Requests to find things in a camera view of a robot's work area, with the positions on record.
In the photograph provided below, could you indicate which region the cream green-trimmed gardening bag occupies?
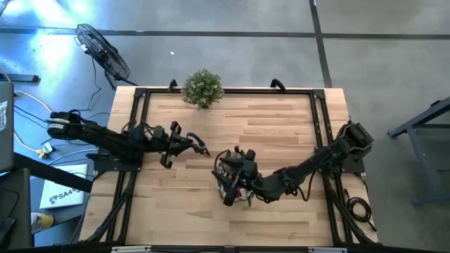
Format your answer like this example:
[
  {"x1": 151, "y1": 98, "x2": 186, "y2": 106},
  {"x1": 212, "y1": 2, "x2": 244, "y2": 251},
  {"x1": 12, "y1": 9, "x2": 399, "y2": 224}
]
[{"x1": 212, "y1": 150, "x2": 255, "y2": 207}]

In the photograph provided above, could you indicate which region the black aluminium table frame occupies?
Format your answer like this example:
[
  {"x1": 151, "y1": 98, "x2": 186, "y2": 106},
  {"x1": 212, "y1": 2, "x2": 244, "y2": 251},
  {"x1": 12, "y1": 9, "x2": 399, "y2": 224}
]
[{"x1": 84, "y1": 87, "x2": 379, "y2": 247}]

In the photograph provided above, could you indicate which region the white printed box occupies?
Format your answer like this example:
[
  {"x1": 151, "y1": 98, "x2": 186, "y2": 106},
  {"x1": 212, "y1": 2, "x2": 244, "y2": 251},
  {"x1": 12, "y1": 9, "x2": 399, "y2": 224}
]
[{"x1": 39, "y1": 164, "x2": 89, "y2": 210}]

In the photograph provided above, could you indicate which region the grey flat case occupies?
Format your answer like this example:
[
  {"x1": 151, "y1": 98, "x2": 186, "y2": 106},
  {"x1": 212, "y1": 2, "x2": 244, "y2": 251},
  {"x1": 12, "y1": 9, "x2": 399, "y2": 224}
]
[{"x1": 0, "y1": 81, "x2": 15, "y2": 174}]

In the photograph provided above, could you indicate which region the coiled black cable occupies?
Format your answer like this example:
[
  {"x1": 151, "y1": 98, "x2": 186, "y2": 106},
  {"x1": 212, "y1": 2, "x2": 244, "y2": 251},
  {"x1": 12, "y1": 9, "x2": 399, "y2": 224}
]
[{"x1": 346, "y1": 196, "x2": 378, "y2": 233}]

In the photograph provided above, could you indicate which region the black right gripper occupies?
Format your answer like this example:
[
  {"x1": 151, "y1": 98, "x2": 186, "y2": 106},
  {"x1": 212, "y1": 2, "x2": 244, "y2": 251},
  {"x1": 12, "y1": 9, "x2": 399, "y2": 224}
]
[{"x1": 211, "y1": 149, "x2": 261, "y2": 207}]

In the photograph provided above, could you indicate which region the blue metal stand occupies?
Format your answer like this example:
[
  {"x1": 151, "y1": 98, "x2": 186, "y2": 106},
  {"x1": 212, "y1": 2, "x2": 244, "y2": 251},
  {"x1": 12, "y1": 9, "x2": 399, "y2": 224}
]
[{"x1": 387, "y1": 96, "x2": 450, "y2": 207}]

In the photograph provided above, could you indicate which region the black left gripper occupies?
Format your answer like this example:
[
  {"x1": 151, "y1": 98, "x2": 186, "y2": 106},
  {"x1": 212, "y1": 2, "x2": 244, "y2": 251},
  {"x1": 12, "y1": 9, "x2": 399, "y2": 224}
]
[{"x1": 150, "y1": 121, "x2": 198, "y2": 169}]

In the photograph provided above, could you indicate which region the green plant in black pot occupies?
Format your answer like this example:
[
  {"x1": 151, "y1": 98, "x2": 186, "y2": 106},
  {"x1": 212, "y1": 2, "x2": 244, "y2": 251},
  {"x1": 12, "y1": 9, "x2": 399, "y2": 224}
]
[{"x1": 181, "y1": 67, "x2": 225, "y2": 110}]

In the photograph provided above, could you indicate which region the yellow bottle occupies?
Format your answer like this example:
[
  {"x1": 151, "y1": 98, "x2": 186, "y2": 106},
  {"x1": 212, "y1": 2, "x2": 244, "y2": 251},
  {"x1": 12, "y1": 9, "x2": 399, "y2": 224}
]
[{"x1": 30, "y1": 212, "x2": 55, "y2": 233}]

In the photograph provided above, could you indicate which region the black floor fan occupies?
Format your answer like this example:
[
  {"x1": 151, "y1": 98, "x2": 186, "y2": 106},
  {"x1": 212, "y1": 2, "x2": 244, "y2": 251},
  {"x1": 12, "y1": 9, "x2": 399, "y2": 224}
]
[{"x1": 73, "y1": 23, "x2": 139, "y2": 89}]

